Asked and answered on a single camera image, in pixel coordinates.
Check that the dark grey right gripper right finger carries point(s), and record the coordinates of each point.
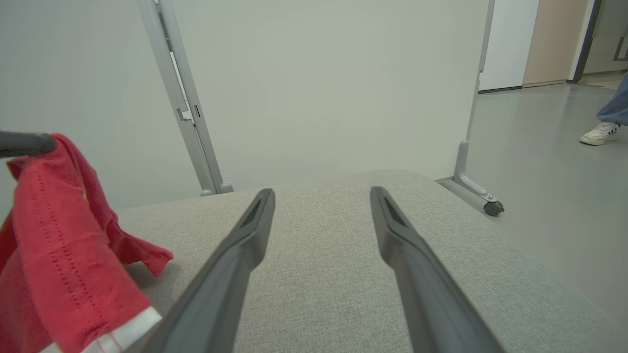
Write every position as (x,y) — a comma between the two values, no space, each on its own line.
(431,304)

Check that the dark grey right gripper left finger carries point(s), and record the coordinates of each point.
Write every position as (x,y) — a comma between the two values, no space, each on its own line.
(216,294)

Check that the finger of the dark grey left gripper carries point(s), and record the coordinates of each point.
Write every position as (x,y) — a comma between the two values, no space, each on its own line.
(24,144)

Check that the red Bulls 23 shorts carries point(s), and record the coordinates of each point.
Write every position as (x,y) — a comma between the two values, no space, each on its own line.
(64,255)

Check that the grey fabric sofa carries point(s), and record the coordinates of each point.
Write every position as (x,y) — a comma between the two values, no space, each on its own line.
(319,274)

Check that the grey partition foot with caster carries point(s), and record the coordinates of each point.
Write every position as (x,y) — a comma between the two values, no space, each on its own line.
(463,171)

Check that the white sneaker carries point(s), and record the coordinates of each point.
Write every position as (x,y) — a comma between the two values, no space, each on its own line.
(599,134)

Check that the blue jeans leg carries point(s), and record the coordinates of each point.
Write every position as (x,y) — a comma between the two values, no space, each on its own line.
(617,105)

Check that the white partition panel grey frame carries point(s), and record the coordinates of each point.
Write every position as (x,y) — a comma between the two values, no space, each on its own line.
(73,73)
(319,88)

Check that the grey door dark frame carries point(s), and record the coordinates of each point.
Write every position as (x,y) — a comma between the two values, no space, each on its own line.
(608,29)

